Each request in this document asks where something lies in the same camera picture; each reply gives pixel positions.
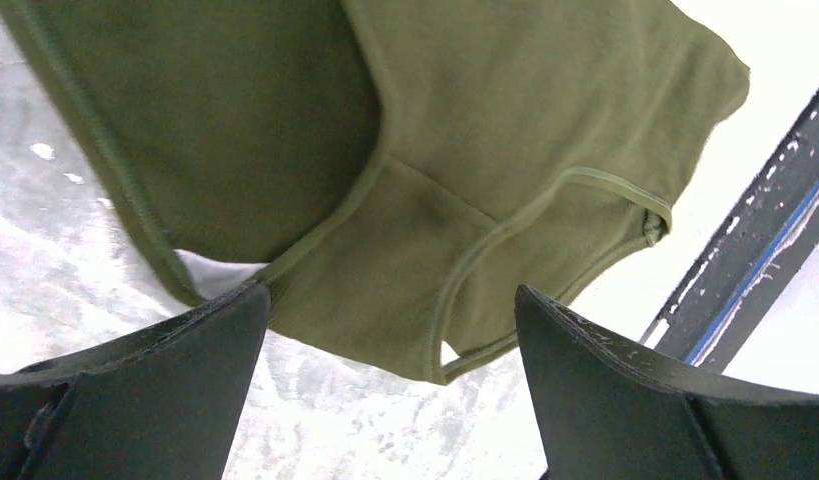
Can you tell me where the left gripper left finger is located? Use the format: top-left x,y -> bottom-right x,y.
0,282 -> 270,480

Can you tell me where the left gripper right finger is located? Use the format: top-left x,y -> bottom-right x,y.
515,285 -> 819,480

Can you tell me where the olive green underwear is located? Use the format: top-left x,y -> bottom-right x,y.
0,1 -> 749,385

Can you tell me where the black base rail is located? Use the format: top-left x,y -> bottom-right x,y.
640,89 -> 819,373

